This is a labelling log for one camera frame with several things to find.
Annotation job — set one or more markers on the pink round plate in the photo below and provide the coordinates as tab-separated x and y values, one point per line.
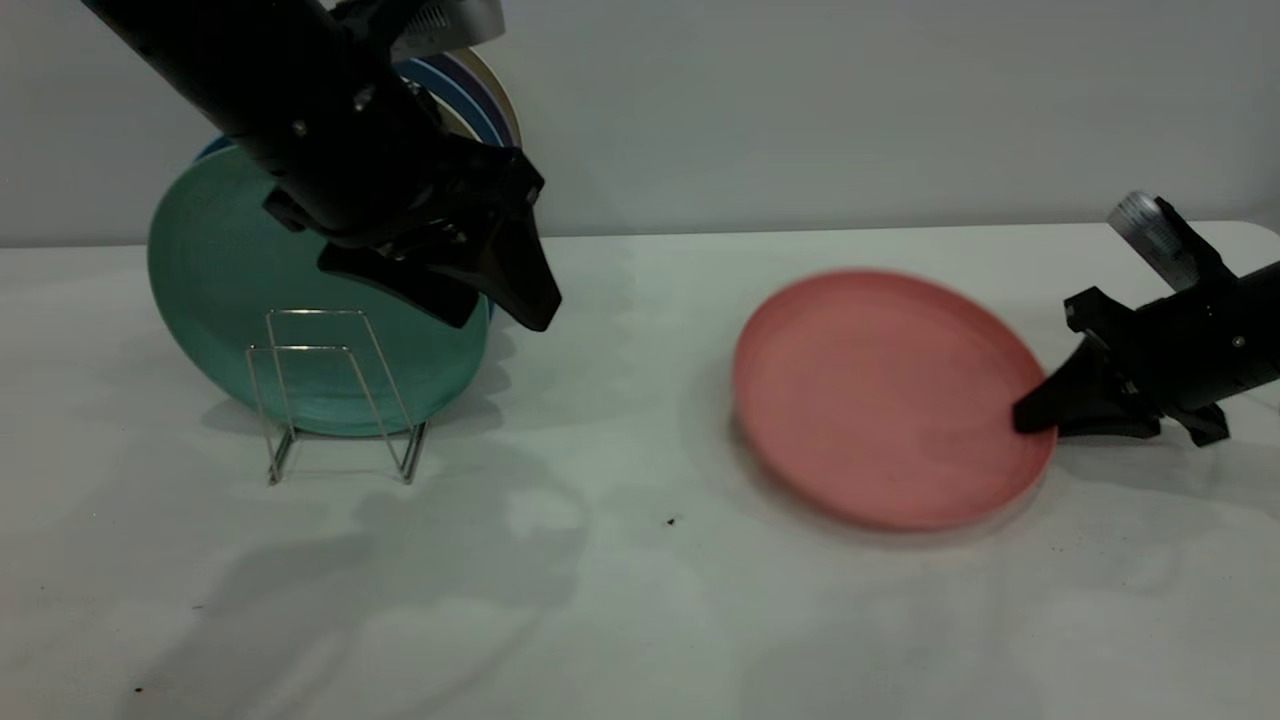
880	400

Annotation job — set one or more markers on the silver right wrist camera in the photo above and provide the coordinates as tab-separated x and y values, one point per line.
1150	235

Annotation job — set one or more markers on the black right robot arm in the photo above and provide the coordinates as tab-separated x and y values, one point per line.
1235	330

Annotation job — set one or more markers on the blue round plate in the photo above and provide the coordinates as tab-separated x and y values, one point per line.
455	95
214	147

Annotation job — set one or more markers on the dark purple round plate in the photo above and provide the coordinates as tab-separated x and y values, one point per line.
482	95

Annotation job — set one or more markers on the green round plate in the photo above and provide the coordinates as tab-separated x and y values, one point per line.
230	290

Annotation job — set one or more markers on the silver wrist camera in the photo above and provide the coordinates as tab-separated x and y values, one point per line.
1150	235
450	25

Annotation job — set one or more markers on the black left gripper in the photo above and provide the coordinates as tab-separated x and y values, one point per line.
470	190

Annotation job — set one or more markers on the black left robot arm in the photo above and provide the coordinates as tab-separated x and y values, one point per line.
270	90

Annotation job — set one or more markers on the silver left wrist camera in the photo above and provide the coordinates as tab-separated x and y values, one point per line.
450	25

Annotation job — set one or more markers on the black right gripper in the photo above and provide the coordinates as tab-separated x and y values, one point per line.
1150	340

